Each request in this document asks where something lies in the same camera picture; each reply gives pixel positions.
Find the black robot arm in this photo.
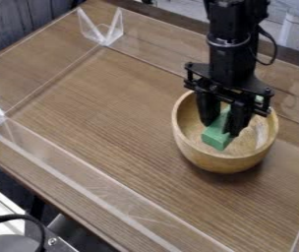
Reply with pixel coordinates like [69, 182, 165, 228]
[184, 0, 274, 137]

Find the black cable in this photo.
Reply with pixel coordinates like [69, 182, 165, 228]
[0, 214, 48, 252]

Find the clear acrylic corner bracket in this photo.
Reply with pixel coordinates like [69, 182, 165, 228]
[76, 8, 124, 46]

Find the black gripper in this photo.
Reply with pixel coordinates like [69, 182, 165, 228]
[184, 47, 274, 137]

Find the grey metal bracket with screw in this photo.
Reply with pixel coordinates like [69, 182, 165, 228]
[24, 215, 80, 252]

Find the brown wooden bowl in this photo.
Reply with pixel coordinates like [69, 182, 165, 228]
[171, 91, 279, 174]

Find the clear acrylic front barrier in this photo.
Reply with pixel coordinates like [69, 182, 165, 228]
[0, 107, 235, 252]

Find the green rectangular block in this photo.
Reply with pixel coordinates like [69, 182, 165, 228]
[200, 105, 235, 151]

